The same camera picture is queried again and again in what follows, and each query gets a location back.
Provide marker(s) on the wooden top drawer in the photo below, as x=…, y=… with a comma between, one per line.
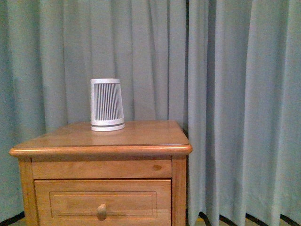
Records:
x=129, y=202

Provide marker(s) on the round wooden drawer knob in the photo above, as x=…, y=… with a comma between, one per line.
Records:
x=102, y=212

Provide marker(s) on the white slatted air purifier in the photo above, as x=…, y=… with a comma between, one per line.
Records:
x=106, y=105

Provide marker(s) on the grey-green curtain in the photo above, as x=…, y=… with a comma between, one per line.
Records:
x=228, y=71

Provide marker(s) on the wooden nightstand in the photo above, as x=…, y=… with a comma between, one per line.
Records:
x=141, y=150

